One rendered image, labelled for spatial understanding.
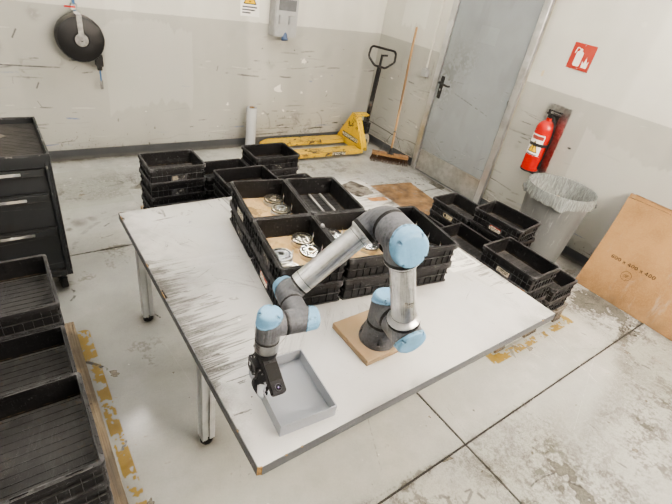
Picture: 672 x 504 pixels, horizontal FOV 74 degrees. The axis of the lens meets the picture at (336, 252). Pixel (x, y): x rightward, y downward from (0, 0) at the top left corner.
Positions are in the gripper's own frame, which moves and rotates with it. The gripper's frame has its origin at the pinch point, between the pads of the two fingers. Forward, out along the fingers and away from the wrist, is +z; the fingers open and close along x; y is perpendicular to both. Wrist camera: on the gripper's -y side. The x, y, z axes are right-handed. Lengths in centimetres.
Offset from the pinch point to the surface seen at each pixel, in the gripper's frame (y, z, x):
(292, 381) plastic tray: 4.3, 2.8, -12.4
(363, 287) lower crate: 36, -3, -62
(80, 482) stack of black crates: 6, 20, 55
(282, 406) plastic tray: -3.9, 2.8, -5.0
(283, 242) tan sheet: 71, -10, -37
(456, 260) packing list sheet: 46, 4, -131
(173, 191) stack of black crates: 214, 33, -19
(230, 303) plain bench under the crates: 51, 3, -6
